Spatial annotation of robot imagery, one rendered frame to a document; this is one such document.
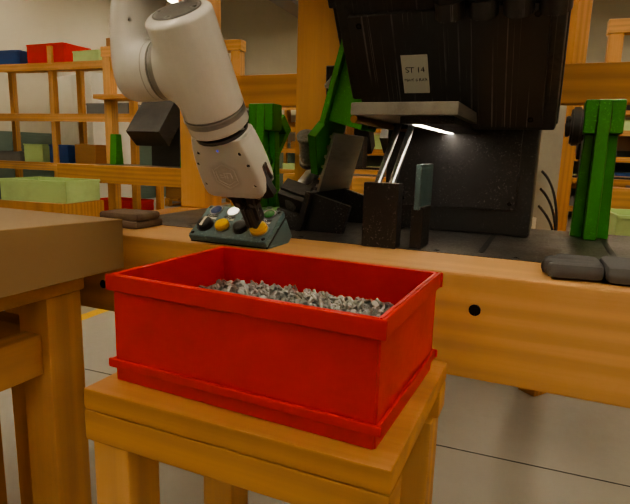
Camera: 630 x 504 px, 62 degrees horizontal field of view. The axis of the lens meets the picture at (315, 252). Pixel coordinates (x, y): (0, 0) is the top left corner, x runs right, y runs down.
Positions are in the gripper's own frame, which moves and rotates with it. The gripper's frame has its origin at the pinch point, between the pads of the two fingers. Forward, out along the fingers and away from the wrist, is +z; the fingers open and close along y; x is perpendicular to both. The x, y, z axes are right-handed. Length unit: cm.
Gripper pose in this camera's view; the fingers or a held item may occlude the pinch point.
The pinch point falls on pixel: (252, 213)
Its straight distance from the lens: 84.2
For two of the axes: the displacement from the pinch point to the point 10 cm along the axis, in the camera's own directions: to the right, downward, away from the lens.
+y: 9.2, 1.0, -3.9
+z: 2.1, 7.1, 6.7
